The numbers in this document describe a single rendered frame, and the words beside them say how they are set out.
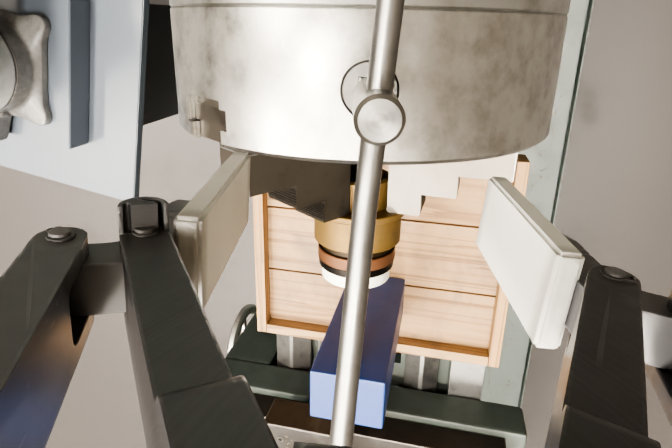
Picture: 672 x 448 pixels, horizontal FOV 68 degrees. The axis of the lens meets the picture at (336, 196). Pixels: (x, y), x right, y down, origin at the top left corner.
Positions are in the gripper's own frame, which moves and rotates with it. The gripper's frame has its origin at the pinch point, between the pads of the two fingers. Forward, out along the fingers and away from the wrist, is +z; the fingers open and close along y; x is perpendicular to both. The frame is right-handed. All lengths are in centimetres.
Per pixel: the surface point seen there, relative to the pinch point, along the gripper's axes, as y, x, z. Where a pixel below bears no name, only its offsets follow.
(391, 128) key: 0.8, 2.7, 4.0
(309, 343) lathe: -3, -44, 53
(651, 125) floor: 85, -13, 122
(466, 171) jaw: 9.7, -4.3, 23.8
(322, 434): 0, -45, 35
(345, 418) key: 0.3, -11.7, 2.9
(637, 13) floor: 73, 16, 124
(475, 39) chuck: 6.0, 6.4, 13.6
